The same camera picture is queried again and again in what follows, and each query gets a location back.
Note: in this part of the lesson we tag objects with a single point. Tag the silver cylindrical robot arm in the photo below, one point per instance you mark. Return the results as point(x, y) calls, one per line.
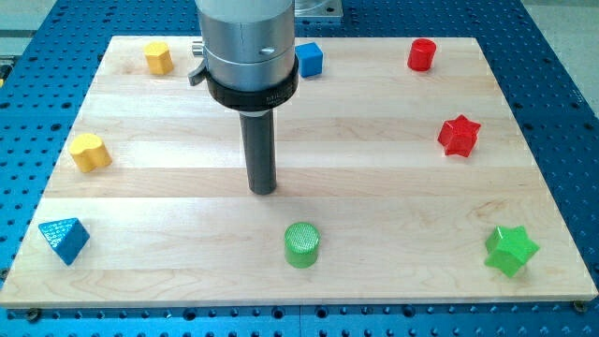
point(248, 52)

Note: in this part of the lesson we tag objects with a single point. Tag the blue cube block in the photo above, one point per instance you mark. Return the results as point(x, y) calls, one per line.
point(310, 58)

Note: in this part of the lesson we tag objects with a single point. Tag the red star block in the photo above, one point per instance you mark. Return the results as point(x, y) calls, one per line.
point(459, 136)

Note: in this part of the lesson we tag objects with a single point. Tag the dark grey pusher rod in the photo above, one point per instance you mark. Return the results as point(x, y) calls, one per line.
point(257, 130)

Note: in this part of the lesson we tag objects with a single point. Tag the blue triangle block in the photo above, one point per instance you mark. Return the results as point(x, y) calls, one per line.
point(66, 237)

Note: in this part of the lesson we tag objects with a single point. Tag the red cylinder block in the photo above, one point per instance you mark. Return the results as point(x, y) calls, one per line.
point(421, 54)

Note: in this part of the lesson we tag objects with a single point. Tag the yellow heart block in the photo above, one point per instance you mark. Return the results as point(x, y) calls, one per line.
point(89, 152)

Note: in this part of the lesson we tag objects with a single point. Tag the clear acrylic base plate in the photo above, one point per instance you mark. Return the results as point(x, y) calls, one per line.
point(327, 9)

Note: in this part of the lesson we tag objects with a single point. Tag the green cylinder block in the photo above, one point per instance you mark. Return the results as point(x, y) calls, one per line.
point(302, 241)

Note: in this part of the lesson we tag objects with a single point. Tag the light wooden board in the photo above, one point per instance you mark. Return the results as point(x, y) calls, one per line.
point(172, 221)

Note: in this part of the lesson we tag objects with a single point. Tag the green star block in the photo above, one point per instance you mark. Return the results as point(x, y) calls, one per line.
point(509, 249)

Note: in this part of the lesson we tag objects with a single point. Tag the yellow hexagon block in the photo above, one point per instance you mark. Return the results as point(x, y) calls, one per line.
point(158, 57)

